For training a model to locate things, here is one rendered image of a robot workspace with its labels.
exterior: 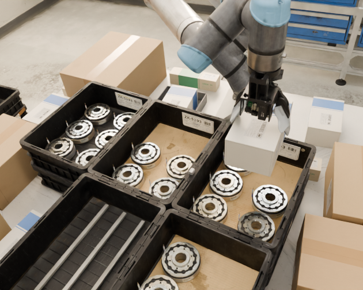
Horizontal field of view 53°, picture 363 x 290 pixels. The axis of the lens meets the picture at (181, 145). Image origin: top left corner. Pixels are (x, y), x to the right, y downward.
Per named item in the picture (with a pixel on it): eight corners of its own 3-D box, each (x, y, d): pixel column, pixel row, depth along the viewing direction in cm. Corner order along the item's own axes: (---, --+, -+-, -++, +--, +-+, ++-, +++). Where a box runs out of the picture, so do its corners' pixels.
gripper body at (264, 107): (238, 117, 86) (240, 73, 77) (248, 96, 91) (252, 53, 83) (270, 124, 83) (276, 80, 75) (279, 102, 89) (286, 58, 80)
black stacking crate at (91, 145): (98, 103, 156) (91, 81, 148) (157, 122, 145) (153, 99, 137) (30, 166, 132) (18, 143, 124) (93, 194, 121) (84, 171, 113)
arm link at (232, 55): (220, 73, 150) (197, 49, 146) (245, 48, 146) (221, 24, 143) (223, 79, 139) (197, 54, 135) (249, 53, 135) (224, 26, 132)
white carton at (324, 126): (310, 112, 159) (313, 95, 153) (339, 117, 156) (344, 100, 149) (303, 143, 146) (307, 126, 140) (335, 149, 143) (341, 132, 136)
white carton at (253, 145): (247, 117, 107) (249, 92, 101) (288, 126, 103) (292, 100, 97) (224, 164, 95) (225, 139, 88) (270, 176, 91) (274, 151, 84)
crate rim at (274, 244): (228, 125, 126) (228, 119, 124) (316, 151, 114) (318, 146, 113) (169, 211, 102) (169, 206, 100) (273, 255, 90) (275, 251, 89)
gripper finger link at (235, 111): (216, 126, 93) (238, 107, 86) (225, 112, 97) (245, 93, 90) (226, 134, 94) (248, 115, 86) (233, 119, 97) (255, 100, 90)
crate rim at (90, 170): (154, 103, 138) (154, 98, 136) (227, 125, 126) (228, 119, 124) (86, 175, 114) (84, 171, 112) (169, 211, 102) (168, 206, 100)
